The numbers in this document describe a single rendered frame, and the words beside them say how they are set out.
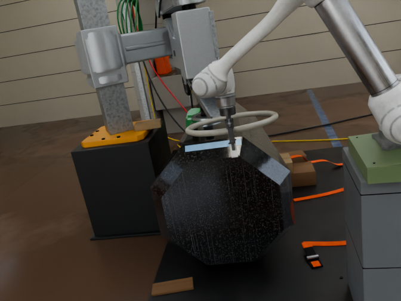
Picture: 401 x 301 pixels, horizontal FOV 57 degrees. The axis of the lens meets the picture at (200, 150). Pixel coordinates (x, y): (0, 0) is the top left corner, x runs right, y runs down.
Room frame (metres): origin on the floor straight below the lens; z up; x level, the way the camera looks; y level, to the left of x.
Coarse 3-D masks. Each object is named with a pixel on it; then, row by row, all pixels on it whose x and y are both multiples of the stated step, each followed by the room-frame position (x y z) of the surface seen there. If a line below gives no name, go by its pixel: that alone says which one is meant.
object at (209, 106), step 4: (188, 80) 2.67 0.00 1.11; (192, 80) 2.72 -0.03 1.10; (188, 84) 2.70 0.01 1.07; (196, 96) 2.44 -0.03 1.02; (200, 100) 2.32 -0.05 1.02; (204, 100) 2.40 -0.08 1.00; (208, 100) 2.40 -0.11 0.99; (212, 100) 2.39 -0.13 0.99; (200, 104) 2.34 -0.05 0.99; (204, 104) 2.26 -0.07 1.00; (208, 104) 2.35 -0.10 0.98; (212, 104) 2.34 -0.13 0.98; (216, 104) 2.33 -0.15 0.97; (204, 108) 2.24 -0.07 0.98; (208, 108) 2.29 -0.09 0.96; (212, 108) 2.28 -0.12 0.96; (216, 108) 2.28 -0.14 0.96; (208, 112) 2.14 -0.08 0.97; (212, 112) 2.23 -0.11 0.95; (216, 112) 2.22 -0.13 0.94; (208, 116) 2.15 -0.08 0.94; (212, 116) 2.18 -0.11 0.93; (216, 116) 2.17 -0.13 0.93
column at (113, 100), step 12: (84, 0) 2.80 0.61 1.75; (96, 0) 2.82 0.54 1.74; (84, 12) 2.79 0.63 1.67; (96, 12) 2.82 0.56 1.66; (84, 24) 2.78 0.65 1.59; (96, 24) 2.81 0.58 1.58; (108, 24) 2.84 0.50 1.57; (120, 84) 2.84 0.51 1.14; (108, 96) 2.80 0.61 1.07; (120, 96) 2.83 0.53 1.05; (108, 108) 2.79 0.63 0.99; (120, 108) 2.82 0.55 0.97; (108, 120) 2.78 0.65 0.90; (120, 120) 2.81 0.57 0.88; (108, 132) 2.85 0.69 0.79; (120, 132) 2.81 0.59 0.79
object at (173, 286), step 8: (176, 280) 1.91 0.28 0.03; (184, 280) 1.90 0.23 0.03; (192, 280) 1.89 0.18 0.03; (152, 288) 1.87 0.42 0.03; (160, 288) 1.86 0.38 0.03; (168, 288) 1.85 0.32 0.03; (176, 288) 1.84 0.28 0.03; (184, 288) 1.82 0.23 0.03; (192, 288) 1.82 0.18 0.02; (152, 296) 1.82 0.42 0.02
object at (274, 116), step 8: (240, 112) 2.11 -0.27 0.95; (248, 112) 2.08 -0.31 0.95; (256, 112) 2.04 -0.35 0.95; (264, 112) 1.98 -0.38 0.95; (272, 112) 1.90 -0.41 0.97; (208, 120) 2.08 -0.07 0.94; (216, 120) 2.10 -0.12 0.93; (224, 120) 2.12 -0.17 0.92; (264, 120) 1.70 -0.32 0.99; (272, 120) 1.73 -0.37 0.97; (192, 128) 1.95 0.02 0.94; (224, 128) 1.67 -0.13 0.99; (240, 128) 1.65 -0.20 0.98; (248, 128) 1.66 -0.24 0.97; (200, 136) 1.73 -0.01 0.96
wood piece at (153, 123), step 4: (148, 120) 2.86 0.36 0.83; (152, 120) 2.83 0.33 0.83; (156, 120) 2.81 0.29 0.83; (160, 120) 2.79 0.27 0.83; (136, 124) 2.78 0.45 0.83; (140, 124) 2.76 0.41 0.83; (144, 124) 2.76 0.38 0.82; (148, 124) 2.76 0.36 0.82; (152, 124) 2.76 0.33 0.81; (156, 124) 2.76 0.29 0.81; (160, 124) 2.76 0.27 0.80; (136, 128) 2.76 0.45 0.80; (140, 128) 2.76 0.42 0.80; (144, 128) 2.76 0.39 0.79; (148, 128) 2.76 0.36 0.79; (152, 128) 2.76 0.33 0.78
